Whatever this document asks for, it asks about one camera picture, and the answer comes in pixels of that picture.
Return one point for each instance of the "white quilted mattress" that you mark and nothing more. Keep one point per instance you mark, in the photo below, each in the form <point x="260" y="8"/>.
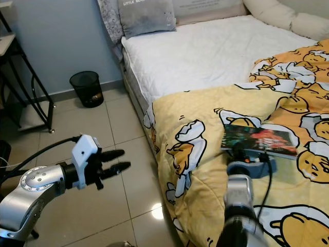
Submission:
<point x="200" y="51"/>

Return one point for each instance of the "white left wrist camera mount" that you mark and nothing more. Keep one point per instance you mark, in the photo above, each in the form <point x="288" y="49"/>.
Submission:
<point x="85" y="152"/>

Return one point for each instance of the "grey little bear pillow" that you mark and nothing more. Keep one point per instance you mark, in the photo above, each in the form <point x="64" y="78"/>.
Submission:
<point x="146" y="19"/>

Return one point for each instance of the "black frame wooden desk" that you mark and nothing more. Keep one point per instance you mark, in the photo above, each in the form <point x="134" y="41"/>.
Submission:
<point x="6" y="43"/>

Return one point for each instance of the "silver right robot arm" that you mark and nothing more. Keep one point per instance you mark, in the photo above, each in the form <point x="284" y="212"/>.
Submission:
<point x="239" y="193"/>

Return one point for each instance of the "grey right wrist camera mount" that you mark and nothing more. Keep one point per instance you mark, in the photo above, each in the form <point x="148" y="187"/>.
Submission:
<point x="240" y="168"/>

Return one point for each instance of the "yellow cartoon egg duvet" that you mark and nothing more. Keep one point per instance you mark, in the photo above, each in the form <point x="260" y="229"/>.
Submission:
<point x="200" y="108"/>

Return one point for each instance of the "black mesh waste bin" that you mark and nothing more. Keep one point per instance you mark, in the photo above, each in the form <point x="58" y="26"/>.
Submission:
<point x="86" y="89"/>

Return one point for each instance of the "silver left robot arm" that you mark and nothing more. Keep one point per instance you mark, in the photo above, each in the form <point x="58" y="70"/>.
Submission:
<point x="31" y="195"/>

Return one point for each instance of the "green and red book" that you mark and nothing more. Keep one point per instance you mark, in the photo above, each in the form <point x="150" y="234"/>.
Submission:
<point x="259" y="139"/>

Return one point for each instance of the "beige printed pillow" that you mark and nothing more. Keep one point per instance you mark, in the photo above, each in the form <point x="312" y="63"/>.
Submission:
<point x="211" y="11"/>

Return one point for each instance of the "grey patterned pillow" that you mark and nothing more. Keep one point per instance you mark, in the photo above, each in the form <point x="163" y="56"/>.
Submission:
<point x="109" y="25"/>

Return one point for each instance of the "cream bolster pillow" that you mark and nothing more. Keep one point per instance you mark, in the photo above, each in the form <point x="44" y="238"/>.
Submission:
<point x="282" y="16"/>

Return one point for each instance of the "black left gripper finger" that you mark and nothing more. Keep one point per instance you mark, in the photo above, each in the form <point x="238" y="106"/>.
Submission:
<point x="114" y="155"/>
<point x="118" y="169"/>

